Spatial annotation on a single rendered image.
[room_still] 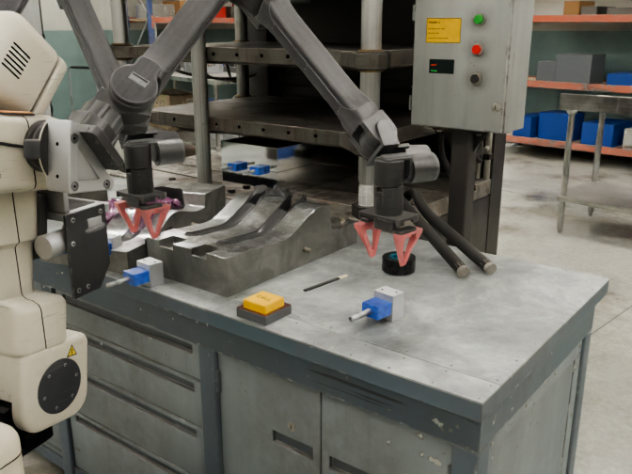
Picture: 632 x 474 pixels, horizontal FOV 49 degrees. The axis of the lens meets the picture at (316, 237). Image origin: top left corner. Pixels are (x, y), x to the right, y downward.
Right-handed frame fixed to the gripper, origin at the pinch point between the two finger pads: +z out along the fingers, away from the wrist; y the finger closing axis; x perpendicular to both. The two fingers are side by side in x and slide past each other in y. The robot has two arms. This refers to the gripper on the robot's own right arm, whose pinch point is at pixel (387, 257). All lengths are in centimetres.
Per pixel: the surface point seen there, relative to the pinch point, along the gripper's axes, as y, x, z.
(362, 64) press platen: 54, -52, -33
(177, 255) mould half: 45.7, 19.3, 5.6
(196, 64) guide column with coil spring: 129, -46, -31
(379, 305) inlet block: -1.5, 3.9, 8.6
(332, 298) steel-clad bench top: 14.3, 1.0, 12.6
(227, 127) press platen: 120, -52, -9
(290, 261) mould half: 33.6, -4.2, 10.2
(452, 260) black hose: 5.7, -30.9, 9.7
